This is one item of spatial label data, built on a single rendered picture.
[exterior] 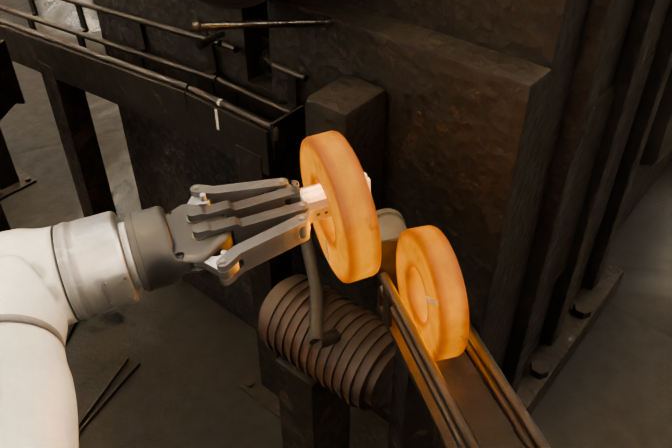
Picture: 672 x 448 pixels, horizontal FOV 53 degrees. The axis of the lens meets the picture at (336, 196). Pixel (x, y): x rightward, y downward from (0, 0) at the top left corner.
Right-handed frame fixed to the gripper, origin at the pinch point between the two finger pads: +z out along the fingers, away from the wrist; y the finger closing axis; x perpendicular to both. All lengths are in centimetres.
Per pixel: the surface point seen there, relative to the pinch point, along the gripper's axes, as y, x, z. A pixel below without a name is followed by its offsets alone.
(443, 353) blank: 9.9, -17.4, 7.7
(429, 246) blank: 2.7, -8.3, 9.3
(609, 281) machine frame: -37, -84, 82
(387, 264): -5.2, -17.8, 7.9
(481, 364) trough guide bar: 11.6, -19.4, 11.6
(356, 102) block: -25.4, -6.7, 12.4
